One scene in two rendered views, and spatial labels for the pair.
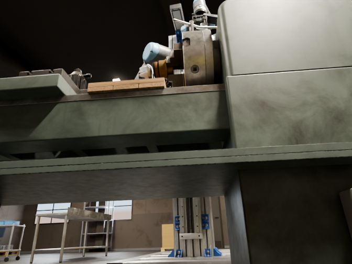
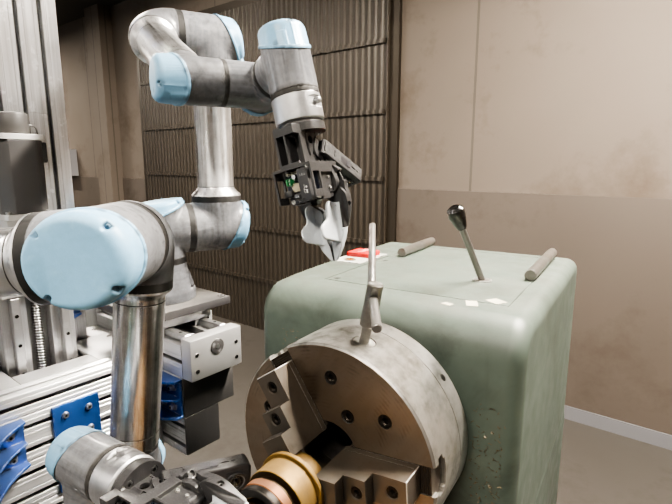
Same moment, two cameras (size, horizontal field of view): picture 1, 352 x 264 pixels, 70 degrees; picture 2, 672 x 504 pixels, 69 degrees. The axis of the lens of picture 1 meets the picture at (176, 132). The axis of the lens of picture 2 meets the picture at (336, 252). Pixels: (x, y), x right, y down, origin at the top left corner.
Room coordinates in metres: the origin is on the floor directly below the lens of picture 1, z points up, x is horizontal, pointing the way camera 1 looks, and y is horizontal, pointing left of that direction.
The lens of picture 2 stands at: (0.69, 0.49, 1.48)
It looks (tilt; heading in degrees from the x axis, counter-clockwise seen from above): 10 degrees down; 298
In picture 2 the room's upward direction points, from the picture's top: straight up
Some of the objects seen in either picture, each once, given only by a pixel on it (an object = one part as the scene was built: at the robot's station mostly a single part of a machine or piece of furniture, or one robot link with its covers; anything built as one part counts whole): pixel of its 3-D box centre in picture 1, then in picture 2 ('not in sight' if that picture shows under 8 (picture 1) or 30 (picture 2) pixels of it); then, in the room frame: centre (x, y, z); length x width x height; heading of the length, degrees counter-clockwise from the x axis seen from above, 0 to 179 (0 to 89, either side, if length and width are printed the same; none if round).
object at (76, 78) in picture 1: (76, 86); not in sight; (1.10, 0.51, 1.07); 0.07 x 0.07 x 0.10; 86
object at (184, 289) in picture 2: not in sight; (161, 276); (1.58, -0.30, 1.21); 0.15 x 0.15 x 0.10
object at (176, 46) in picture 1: (177, 54); (378, 480); (0.90, -0.02, 1.09); 0.12 x 0.11 x 0.05; 176
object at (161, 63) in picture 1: (163, 69); (284, 494); (0.99, 0.05, 1.08); 0.09 x 0.09 x 0.09; 87
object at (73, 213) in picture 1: (76, 234); not in sight; (6.22, 2.35, 0.50); 1.93 x 0.73 x 0.99; 168
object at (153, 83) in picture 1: (136, 107); not in sight; (1.00, 0.17, 0.89); 0.36 x 0.30 x 0.04; 176
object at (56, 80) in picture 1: (56, 114); not in sight; (1.07, 0.56, 0.90); 0.53 x 0.30 x 0.06; 176
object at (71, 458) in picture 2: not in sight; (91, 463); (1.27, 0.11, 1.07); 0.11 x 0.08 x 0.09; 176
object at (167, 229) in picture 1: (182, 238); not in sight; (7.69, -0.08, 0.36); 1.28 x 1.03 x 0.72; 80
